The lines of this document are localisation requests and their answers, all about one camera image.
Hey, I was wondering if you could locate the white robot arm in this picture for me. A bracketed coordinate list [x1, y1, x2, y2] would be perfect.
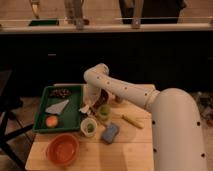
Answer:
[83, 63, 208, 171]

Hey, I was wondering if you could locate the green plastic tray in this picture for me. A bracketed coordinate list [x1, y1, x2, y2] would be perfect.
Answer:
[33, 85, 83, 133]

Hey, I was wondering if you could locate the dark red bowl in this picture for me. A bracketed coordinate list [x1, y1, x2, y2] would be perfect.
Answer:
[93, 90, 109, 109]

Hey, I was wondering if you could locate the green translucent cup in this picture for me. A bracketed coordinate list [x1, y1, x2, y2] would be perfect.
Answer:
[98, 104, 110, 120]

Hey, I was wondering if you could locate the white cup with greens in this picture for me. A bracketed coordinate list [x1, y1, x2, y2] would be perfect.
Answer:
[80, 118, 97, 137]

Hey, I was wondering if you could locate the black stamp block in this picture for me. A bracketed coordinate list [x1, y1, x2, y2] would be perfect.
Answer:
[115, 96, 123, 103]

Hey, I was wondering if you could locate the dark grapes bunch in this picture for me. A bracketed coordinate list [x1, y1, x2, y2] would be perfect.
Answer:
[49, 89, 71, 98]

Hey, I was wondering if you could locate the grey triangular cloth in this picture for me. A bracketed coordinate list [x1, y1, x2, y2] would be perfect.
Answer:
[45, 100, 69, 115]

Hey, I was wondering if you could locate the blue sponge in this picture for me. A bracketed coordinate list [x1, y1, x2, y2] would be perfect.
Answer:
[101, 123, 120, 144]

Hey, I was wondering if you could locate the orange fruit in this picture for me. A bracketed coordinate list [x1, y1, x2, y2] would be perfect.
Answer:
[45, 115, 59, 128]

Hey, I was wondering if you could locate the orange plastic bowl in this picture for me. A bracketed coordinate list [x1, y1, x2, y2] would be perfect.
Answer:
[46, 133, 79, 167]

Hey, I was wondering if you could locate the black chair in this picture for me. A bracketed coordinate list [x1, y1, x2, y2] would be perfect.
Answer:
[0, 70, 33, 171]

